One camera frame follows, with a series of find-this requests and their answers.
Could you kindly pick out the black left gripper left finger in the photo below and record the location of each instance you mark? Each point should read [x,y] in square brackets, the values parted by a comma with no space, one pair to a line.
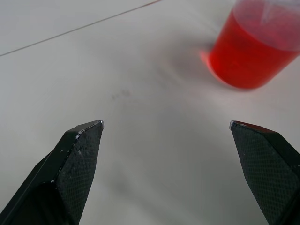
[70,168]

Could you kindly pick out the beaker with red liquid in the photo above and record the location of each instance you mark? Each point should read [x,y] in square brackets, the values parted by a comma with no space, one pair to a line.
[250,49]

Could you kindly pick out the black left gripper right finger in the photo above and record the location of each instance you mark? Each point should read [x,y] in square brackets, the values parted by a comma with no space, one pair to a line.
[267,168]

